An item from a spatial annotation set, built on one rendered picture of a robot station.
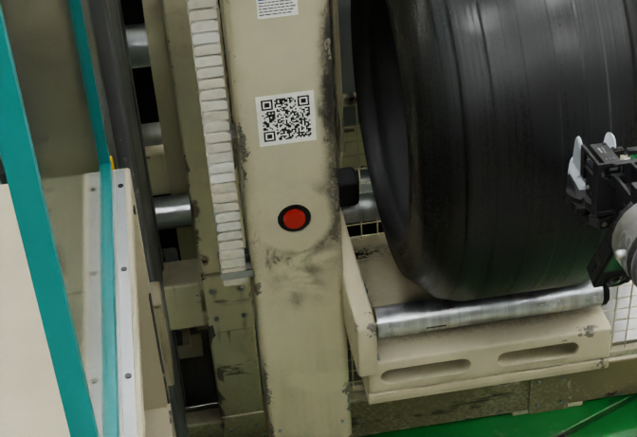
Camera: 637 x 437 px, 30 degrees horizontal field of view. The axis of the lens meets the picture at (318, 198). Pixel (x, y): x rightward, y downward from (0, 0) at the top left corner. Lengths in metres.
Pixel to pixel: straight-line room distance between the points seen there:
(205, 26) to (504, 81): 0.37
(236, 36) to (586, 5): 0.42
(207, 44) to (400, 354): 0.53
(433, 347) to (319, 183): 0.30
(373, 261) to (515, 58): 0.66
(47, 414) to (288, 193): 0.62
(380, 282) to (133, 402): 0.89
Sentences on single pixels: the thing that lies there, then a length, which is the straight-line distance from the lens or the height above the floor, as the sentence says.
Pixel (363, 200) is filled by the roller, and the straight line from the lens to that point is 1.89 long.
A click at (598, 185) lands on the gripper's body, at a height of 1.30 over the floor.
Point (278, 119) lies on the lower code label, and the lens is 1.54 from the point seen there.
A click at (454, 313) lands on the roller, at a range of 1.69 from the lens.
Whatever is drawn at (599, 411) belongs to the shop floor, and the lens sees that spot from 2.86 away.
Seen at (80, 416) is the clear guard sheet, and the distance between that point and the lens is 0.87.
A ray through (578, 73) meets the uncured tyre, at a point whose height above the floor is 1.33.
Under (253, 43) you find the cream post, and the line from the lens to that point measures 1.48.
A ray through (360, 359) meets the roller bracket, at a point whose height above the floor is 0.89.
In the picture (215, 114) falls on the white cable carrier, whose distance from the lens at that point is 1.53.
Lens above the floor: 2.01
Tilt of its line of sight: 35 degrees down
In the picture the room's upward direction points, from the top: 4 degrees counter-clockwise
